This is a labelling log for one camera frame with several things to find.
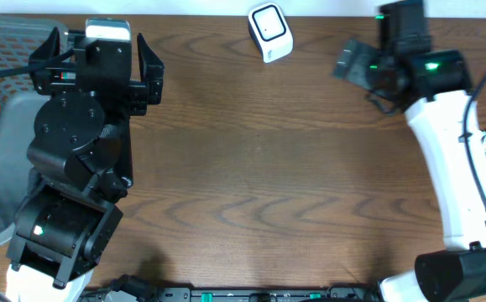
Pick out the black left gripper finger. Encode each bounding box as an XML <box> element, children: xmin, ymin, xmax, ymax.
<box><xmin>29</xmin><ymin>27</ymin><xmax>60</xmax><ymax>63</ymax></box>
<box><xmin>137</xmin><ymin>34</ymin><xmax>165</xmax><ymax>104</ymax></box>

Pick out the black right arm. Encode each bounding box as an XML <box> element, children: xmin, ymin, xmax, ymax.
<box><xmin>334</xmin><ymin>1</ymin><xmax>486</xmax><ymax>301</ymax></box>

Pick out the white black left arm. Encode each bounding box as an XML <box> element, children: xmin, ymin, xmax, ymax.
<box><xmin>6</xmin><ymin>20</ymin><xmax>165</xmax><ymax>301</ymax></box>

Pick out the grey plastic basket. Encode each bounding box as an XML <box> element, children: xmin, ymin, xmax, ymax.
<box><xmin>0</xmin><ymin>16</ymin><xmax>68</xmax><ymax>246</ymax></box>

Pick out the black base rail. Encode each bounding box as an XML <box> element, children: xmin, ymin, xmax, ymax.
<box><xmin>81</xmin><ymin>286</ymin><xmax>378</xmax><ymax>302</ymax></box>

